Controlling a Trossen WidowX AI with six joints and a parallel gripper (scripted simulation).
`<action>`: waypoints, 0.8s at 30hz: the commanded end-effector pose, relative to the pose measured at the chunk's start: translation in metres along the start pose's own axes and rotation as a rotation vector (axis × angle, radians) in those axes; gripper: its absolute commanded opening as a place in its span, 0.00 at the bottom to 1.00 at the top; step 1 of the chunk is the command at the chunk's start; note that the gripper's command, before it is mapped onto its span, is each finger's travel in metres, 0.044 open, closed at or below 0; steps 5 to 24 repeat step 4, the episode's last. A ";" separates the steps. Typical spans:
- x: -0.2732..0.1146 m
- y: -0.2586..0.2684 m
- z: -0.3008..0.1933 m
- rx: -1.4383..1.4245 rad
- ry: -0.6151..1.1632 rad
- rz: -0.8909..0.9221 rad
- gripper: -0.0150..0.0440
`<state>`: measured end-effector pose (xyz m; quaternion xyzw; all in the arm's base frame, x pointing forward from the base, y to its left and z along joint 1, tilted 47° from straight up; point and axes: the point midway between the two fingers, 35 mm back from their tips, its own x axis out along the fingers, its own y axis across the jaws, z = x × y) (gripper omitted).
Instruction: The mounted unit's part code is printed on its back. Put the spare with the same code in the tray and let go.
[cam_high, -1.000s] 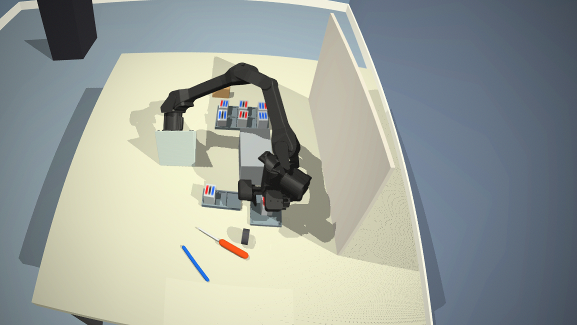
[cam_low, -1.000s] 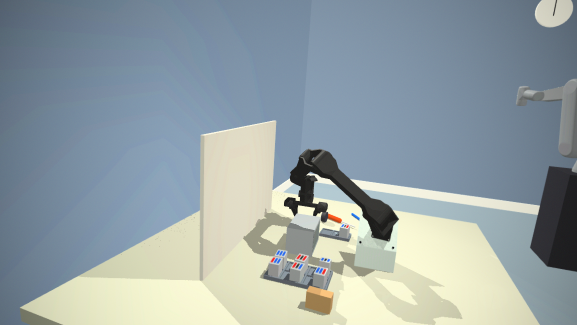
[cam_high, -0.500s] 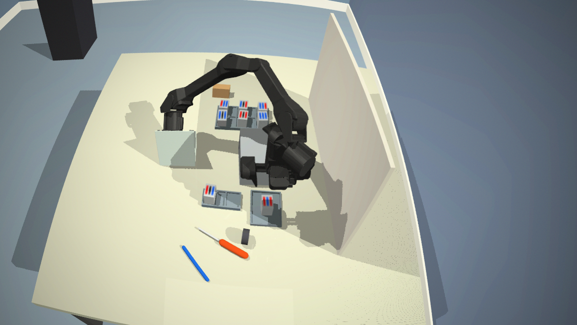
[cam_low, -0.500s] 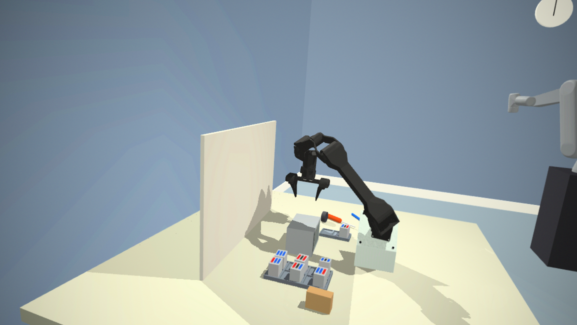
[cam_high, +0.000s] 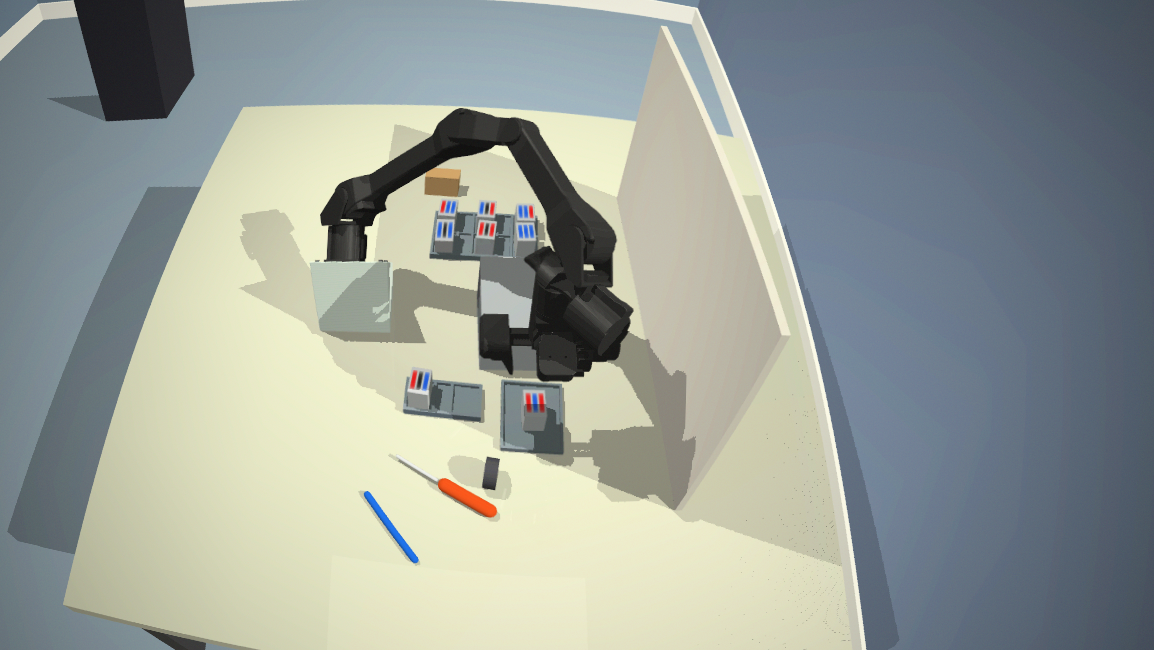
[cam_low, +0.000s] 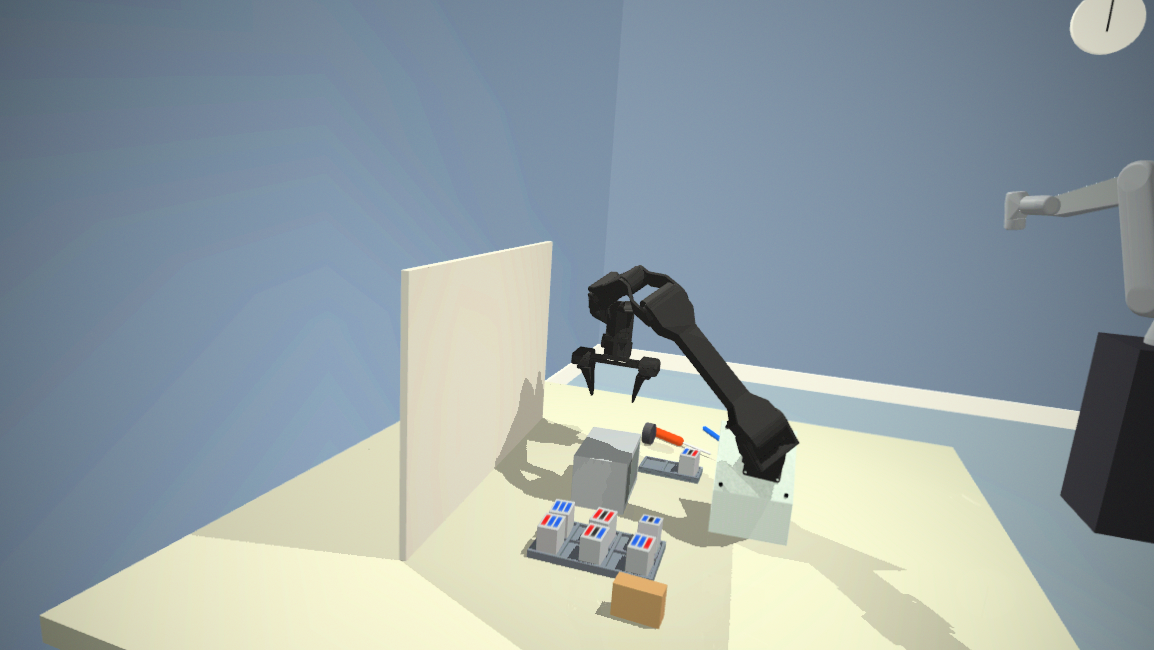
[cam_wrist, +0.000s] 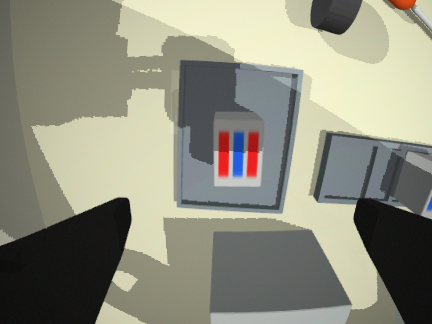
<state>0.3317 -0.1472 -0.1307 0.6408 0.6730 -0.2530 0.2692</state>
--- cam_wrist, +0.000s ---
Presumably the dark grey cylinder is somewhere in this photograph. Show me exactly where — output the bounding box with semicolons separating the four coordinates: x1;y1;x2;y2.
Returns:
309;0;363;35

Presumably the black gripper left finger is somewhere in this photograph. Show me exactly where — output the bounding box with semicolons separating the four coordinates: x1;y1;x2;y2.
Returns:
0;198;132;324

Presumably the beige flat panel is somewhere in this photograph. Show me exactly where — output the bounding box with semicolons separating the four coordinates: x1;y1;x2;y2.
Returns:
0;0;47;246

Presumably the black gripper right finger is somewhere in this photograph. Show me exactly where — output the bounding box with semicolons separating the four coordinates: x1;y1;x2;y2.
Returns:
353;198;432;324

